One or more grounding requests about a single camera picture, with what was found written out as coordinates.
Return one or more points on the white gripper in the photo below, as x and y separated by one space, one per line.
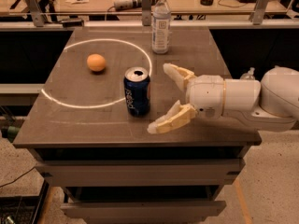
206 95

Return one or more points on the blue pepsi can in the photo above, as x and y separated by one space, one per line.
137 91

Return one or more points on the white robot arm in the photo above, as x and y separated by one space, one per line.
270 104

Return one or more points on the clear plastic water bottle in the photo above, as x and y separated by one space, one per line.
161 27

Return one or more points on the upper grey drawer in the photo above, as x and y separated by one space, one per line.
140 173

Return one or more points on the grey drawer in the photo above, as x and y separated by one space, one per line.
144 212
140 173

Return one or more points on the orange fruit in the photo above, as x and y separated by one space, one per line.
96 62

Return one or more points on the grey drawer cabinet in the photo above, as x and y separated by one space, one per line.
88 130

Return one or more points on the lower grey drawer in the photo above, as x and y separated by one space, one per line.
144 212

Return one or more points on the black floor crate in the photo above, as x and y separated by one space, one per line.
22 209

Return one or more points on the middle metal bracket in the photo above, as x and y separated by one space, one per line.
146 12

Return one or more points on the metal bracket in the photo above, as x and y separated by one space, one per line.
35 12
146 12
256 17

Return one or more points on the right metal bracket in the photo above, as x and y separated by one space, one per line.
256 17

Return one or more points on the left metal bracket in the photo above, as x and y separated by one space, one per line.
35 12

